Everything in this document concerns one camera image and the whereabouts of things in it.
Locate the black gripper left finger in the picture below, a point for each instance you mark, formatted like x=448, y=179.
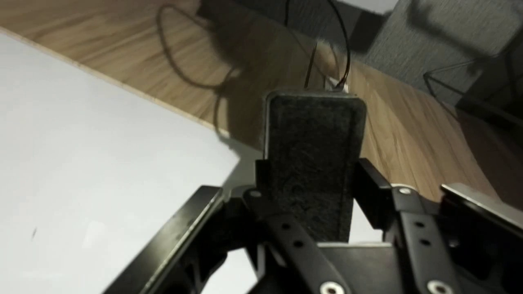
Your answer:
x=294, y=245

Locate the grey felt board duster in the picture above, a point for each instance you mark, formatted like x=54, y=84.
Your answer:
x=311, y=164

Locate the large white board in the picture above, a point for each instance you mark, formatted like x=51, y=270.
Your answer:
x=82, y=164

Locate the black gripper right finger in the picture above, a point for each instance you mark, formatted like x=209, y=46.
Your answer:
x=425, y=239

